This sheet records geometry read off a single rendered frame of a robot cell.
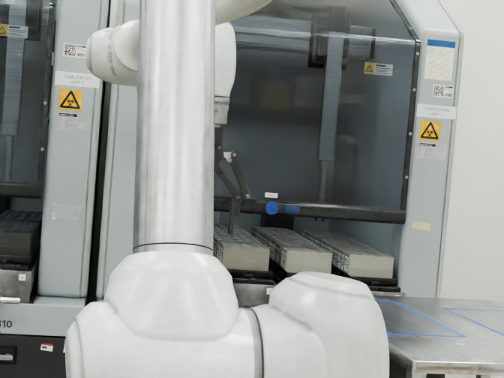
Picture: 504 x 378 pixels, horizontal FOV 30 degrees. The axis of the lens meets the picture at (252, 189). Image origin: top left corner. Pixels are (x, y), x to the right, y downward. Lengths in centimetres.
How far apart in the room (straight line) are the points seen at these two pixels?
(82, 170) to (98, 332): 114
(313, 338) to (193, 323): 14
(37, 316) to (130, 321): 108
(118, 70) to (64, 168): 47
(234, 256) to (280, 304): 108
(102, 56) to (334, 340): 87
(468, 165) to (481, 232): 26
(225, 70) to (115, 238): 57
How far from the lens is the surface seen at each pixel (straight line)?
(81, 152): 220
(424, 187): 233
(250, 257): 223
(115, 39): 179
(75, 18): 221
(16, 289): 215
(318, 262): 226
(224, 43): 184
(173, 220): 113
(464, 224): 357
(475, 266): 361
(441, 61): 234
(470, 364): 152
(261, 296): 217
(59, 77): 220
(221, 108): 184
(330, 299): 113
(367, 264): 229
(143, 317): 108
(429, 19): 240
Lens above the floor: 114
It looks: 3 degrees down
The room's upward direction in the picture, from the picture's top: 5 degrees clockwise
